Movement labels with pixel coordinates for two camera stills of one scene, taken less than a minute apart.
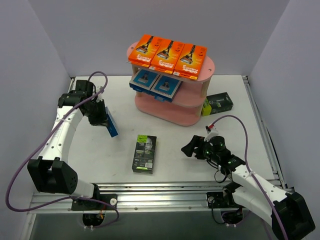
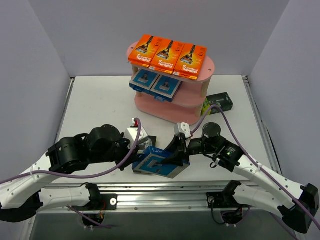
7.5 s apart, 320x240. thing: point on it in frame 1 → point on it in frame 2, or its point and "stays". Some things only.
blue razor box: x=143 y=80 stays
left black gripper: x=100 y=117 → x=127 y=155
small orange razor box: x=189 y=63 stays
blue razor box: x=111 y=125 → x=151 y=163
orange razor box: x=166 y=56 stays
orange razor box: x=144 y=50 stays
